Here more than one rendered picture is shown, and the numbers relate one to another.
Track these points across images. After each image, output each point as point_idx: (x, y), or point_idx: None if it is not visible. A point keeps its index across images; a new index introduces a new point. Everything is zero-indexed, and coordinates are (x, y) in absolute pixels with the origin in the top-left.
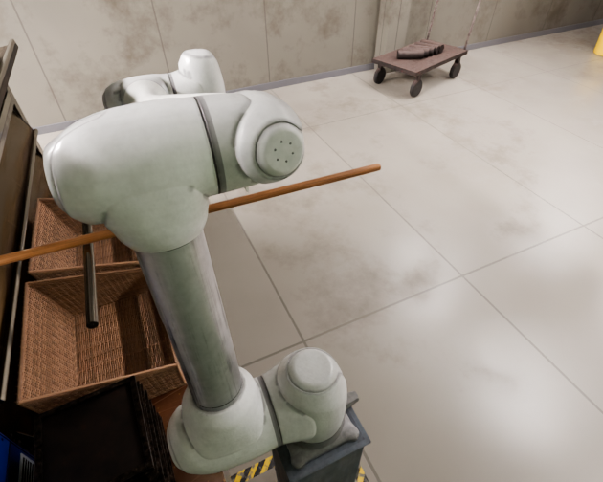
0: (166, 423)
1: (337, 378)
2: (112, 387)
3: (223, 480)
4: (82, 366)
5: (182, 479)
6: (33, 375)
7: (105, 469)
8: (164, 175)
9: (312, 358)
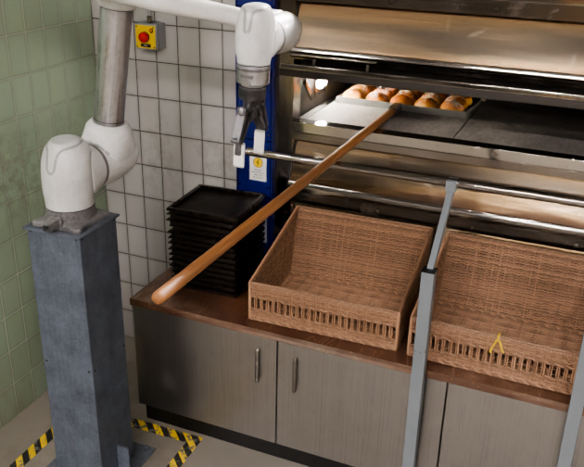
0: (231, 300)
1: (46, 146)
2: (241, 212)
3: (150, 302)
4: (346, 286)
5: (181, 291)
6: (325, 224)
7: (193, 202)
8: None
9: (67, 141)
